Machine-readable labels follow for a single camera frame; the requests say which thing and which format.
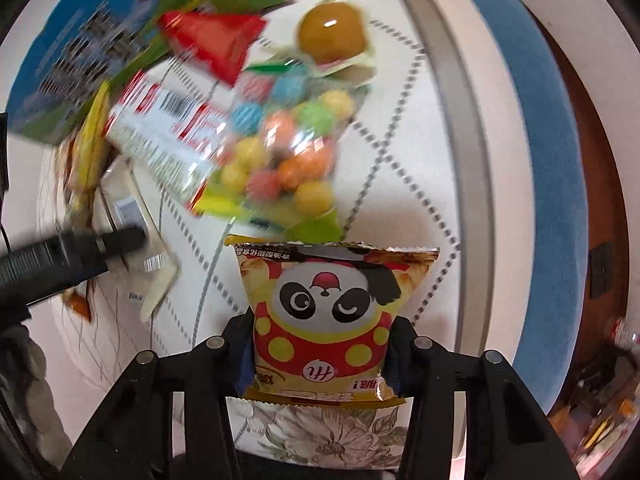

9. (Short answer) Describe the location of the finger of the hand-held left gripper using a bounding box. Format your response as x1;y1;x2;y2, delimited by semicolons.
60;225;147;281

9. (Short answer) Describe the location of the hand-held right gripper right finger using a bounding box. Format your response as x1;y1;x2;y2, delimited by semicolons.
384;316;576;480

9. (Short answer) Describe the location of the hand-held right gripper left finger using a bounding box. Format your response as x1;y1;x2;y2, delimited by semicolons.
60;309;257;480

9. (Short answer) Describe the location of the panda print snack packet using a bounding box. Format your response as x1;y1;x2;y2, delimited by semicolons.
225;235;441;408

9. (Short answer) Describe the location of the red and white snack packet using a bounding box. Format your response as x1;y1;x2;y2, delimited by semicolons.
102;72;241;211

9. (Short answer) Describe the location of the blue printed cardboard box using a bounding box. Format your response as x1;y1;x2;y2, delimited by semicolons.
5;0;296;148

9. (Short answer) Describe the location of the yellow snack packet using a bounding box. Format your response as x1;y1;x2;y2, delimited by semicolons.
65;80;113;216

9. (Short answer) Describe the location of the floral cloth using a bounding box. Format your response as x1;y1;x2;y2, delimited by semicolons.
225;394;413;472

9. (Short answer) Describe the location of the bag of colourful candy balls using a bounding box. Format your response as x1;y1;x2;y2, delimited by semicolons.
192;57;373;242

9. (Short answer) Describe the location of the black floor outlet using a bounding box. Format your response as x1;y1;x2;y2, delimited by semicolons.
590;242;617;298

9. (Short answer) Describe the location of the clear plastic bottle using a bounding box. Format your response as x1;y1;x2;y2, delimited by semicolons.
602;315;640;352

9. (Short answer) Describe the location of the brown jelly cup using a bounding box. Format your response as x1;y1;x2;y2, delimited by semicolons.
295;0;378;83

